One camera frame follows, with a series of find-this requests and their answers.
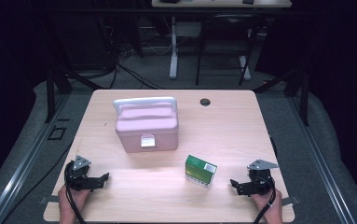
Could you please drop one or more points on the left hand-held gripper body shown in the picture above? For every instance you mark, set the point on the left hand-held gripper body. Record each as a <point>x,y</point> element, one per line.
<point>78,180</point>

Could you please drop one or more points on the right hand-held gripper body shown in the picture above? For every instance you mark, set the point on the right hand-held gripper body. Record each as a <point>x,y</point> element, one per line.
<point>257,185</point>

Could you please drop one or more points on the green cardboard box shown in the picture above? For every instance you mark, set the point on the green cardboard box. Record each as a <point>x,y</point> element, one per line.
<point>198,171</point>

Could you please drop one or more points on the person's left hand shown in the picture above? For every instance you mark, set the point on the person's left hand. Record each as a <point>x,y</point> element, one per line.
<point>67,202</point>

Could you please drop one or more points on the person's right hand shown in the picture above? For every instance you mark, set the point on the person's right hand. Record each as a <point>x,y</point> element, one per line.
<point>274,207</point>

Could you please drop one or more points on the grey tape strip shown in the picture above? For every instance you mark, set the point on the grey tape strip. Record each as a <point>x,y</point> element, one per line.
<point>291,201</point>
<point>50,199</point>

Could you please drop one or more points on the white desk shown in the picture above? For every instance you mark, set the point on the white desk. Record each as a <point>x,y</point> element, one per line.
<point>173,46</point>

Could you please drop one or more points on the black chair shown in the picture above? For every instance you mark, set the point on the black chair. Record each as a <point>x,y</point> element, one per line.
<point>226,34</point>

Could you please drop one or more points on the metal floor rail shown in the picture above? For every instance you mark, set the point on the metal floor rail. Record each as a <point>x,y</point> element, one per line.
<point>20,168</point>
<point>322,168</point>

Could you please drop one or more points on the black frame stand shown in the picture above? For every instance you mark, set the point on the black frame stand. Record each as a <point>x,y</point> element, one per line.
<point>305,99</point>
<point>50,93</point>

